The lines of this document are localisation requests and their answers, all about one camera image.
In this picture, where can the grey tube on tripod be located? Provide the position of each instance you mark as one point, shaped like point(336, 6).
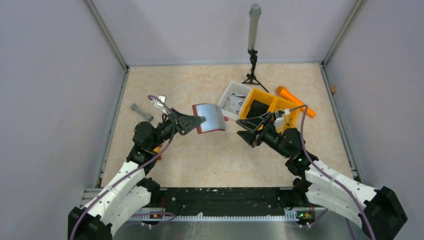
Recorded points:
point(254, 16)

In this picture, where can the small tan wall object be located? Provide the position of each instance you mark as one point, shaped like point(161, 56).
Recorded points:
point(332, 88)

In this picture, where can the small orange toy piece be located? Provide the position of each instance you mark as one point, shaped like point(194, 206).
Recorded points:
point(157, 150)

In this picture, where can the cards in white bin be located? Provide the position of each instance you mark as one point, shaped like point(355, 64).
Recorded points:
point(234, 102)

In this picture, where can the orange plastic carrot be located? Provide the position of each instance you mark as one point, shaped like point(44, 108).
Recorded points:
point(286, 94)

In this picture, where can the grey plastic connector piece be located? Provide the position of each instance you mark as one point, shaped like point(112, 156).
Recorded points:
point(146, 116)

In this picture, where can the yellow plastic bin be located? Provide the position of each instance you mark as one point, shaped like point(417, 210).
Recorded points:
point(275, 103)

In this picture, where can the red card holder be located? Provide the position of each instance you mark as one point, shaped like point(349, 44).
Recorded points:
point(214, 118)

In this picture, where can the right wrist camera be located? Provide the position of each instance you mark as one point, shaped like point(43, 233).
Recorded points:
point(282, 120)

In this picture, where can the black block in bin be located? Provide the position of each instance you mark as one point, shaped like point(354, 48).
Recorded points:
point(257, 109)

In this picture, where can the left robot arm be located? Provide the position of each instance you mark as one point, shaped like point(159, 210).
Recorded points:
point(128, 191)

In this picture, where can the white plastic bin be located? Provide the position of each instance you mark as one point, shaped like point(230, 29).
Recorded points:
point(238, 88)

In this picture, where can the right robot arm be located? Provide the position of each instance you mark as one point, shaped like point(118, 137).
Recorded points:
point(378, 212)

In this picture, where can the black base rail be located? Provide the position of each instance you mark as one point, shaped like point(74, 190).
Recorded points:
point(228, 201)

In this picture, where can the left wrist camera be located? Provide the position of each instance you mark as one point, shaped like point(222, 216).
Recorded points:
point(159, 104)

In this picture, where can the black mini tripod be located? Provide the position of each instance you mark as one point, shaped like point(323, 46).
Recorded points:
point(251, 78)

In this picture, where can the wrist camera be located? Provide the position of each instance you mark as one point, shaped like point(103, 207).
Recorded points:
point(159, 104)
point(282, 120)

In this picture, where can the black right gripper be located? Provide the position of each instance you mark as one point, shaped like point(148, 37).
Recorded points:
point(258, 130)

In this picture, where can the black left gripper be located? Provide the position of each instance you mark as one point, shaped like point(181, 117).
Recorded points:
point(177, 121)

